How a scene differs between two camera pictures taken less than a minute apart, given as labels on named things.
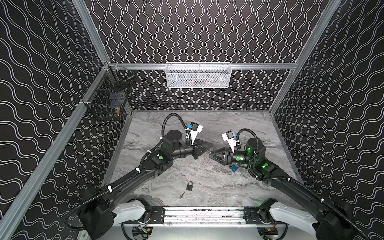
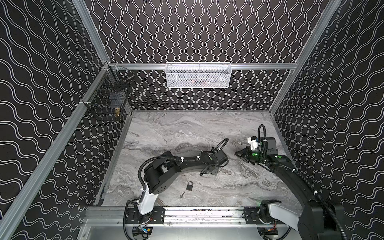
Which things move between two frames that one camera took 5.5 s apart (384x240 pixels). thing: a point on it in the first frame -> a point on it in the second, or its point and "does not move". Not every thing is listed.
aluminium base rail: [204, 217] does not move
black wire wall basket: [108, 98] does not move
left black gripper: [195, 150] -> [214, 163]
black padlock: [190, 187] does not move
